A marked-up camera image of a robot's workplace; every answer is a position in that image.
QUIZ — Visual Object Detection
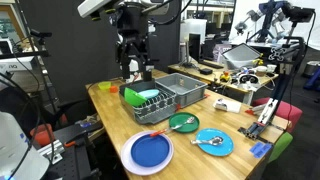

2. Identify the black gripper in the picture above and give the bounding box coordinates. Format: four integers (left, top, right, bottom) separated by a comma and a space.
116, 2, 152, 82

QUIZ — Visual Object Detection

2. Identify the red handled knife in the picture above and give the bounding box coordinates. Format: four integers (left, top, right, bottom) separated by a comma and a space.
150, 125, 183, 137

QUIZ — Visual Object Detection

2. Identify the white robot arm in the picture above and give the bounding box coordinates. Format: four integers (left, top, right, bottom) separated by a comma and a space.
77, 0, 170, 81

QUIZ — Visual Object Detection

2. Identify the red plastic cup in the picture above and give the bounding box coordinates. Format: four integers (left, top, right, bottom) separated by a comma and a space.
30, 124, 55, 146

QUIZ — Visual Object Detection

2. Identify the light blue bowl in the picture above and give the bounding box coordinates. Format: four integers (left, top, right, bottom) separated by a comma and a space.
139, 89, 159, 99

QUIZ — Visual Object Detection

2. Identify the green plastic bowl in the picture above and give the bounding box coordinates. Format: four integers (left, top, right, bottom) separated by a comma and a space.
124, 88, 147, 106

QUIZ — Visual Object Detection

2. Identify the orange cube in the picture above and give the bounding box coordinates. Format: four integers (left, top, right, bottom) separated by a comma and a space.
109, 86, 119, 93

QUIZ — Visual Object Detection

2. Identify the lime green small bowl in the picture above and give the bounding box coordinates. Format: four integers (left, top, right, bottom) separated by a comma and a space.
98, 81, 111, 90

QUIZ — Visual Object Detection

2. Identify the grey dish rack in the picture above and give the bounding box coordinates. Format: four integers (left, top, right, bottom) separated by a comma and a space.
119, 80, 176, 124

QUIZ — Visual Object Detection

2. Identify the grey plastic bin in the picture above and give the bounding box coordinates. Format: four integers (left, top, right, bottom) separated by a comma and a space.
156, 73, 208, 108

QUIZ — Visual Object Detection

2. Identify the dark green plate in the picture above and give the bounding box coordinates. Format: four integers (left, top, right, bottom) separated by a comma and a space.
169, 112, 200, 133

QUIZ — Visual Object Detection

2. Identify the black computer monitor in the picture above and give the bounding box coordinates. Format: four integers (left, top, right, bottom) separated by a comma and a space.
189, 34, 200, 61

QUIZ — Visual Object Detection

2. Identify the dark blue plate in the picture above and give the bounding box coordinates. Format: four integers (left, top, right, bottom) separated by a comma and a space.
131, 134, 170, 167

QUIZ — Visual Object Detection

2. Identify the lavender plate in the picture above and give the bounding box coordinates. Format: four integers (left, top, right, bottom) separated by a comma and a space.
120, 131, 174, 176

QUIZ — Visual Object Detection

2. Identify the white paper pad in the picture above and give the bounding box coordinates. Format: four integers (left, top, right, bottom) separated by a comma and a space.
213, 99, 241, 113

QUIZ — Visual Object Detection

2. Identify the metal spoon on blue plate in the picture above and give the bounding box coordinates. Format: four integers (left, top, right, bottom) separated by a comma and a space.
190, 136, 223, 146

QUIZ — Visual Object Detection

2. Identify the light blue plate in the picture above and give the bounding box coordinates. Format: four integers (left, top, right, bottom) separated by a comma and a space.
196, 128, 234, 157

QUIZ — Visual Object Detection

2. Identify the red stool seat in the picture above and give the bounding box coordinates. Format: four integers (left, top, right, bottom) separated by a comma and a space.
251, 98, 303, 133

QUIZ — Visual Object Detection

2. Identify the camera stand with clamp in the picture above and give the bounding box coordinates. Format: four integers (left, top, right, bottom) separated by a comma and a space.
238, 1, 316, 141

